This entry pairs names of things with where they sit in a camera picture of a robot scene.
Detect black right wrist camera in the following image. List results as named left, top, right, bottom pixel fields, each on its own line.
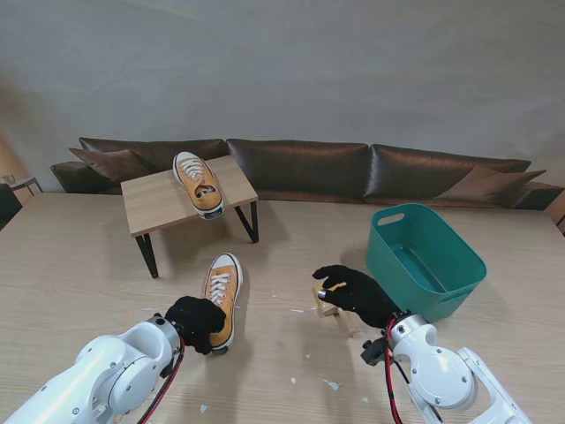
left=360, top=337, right=389, bottom=367

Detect brown leather throw pillow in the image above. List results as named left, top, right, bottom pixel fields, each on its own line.
left=69, top=148, right=147, bottom=182
left=434, top=163, right=547, bottom=202

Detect wooden side table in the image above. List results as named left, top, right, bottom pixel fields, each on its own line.
left=0, top=174, right=44, bottom=196

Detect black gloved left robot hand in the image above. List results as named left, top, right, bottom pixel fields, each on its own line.
left=164, top=295, right=227, bottom=356

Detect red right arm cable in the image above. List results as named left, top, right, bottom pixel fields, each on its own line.
left=384, top=320, right=405, bottom=424

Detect brown leather sofa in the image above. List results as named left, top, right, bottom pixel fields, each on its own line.
left=49, top=136, right=565, bottom=211

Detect small wooden black-legged stand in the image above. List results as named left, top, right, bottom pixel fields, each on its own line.
left=120, top=154, right=260, bottom=279

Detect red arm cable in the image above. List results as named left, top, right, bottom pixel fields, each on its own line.
left=384, top=320, right=405, bottom=424
left=140, top=337, right=186, bottom=424

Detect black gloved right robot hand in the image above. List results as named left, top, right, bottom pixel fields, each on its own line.
left=311, top=264, right=405, bottom=330

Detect yellow canvas sneaker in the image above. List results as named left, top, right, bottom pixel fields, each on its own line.
left=171, top=151, right=227, bottom=221
left=201, top=252, right=244, bottom=354

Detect dark chair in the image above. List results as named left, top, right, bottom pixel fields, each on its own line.
left=0, top=183, right=23, bottom=231

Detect light wooden cabinet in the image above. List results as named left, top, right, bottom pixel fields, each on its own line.
left=546, top=193, right=565, bottom=235

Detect red left arm cable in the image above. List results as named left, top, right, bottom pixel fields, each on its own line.
left=140, top=337, right=186, bottom=424

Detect wooden brush yellow bristles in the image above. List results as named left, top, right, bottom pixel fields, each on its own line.
left=310, top=276, right=359, bottom=339

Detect green plastic basin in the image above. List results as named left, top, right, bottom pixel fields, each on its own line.
left=365, top=202, right=488, bottom=322

